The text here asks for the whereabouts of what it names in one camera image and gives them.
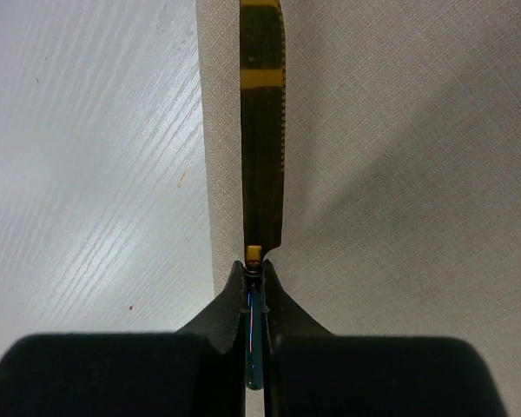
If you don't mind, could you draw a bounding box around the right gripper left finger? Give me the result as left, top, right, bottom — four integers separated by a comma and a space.
0, 261, 245, 416

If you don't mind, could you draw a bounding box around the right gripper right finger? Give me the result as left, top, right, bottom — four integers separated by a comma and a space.
263, 261, 504, 416

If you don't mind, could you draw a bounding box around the beige cloth napkin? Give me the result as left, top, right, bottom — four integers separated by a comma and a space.
196, 0, 521, 417

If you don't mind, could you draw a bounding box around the gold knife black handle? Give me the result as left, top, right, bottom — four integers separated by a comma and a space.
239, 1, 286, 390

